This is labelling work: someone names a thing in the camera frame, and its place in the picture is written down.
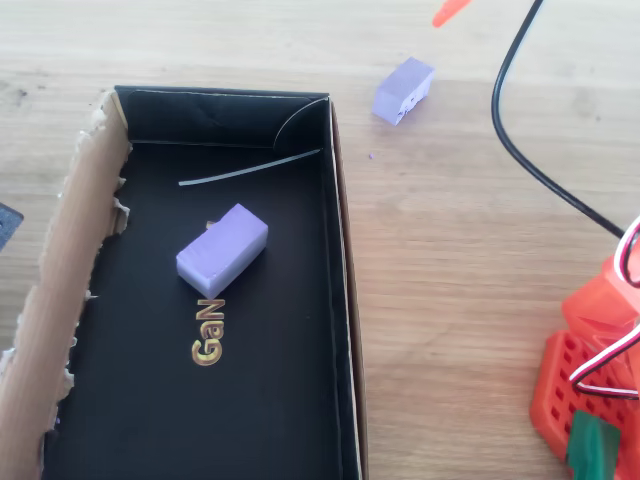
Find black cardboard box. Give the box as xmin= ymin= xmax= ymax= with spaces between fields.
xmin=0 ymin=84 xmax=371 ymax=480

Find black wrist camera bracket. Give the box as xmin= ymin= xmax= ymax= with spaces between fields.
xmin=0 ymin=203 xmax=25 ymax=252

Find black camera cable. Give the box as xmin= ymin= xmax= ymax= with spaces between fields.
xmin=491 ymin=0 xmax=626 ymax=239

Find thin white plastic strip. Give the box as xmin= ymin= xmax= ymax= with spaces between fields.
xmin=178 ymin=148 xmax=322 ymax=188

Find purple foam block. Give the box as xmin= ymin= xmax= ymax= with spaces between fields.
xmin=175 ymin=202 xmax=269 ymax=300
xmin=371 ymin=56 xmax=436 ymax=127

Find green table clamp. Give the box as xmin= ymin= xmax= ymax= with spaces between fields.
xmin=566 ymin=409 xmax=622 ymax=480

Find red white black servo wires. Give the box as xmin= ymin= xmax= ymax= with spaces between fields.
xmin=568 ymin=214 xmax=640 ymax=402

